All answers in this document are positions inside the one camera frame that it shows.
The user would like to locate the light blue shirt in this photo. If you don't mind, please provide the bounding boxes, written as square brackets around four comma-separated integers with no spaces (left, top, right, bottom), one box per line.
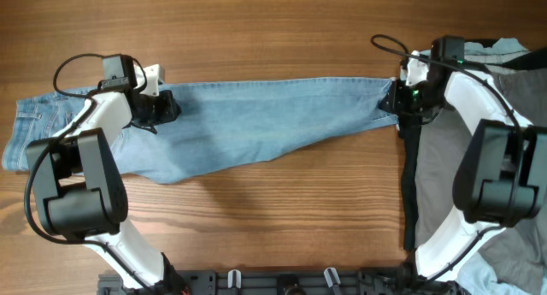
[413,36,531,64]

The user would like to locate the light blue denim jeans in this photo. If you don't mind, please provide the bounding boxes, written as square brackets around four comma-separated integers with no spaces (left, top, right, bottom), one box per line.
[2,75,401,186]

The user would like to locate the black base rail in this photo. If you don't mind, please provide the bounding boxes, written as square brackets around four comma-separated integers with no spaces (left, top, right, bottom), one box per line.
[96,267,462,295]

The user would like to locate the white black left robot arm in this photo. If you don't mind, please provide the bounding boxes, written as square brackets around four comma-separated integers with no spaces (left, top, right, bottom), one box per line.
[24,54,191,294]

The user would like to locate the black garment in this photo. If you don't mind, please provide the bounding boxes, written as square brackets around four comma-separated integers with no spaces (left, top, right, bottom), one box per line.
[398,43,546,251]

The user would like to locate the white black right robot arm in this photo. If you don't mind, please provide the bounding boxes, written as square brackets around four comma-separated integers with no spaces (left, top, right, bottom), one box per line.
[380,36,546,293]

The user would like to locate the light blue cloth bottom right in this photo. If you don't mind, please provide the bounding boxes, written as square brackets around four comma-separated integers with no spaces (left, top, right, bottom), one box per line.
[456,252,528,295]

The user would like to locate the grey trousers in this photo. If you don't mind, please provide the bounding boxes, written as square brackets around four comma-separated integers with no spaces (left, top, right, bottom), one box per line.
[415,66,546,294]

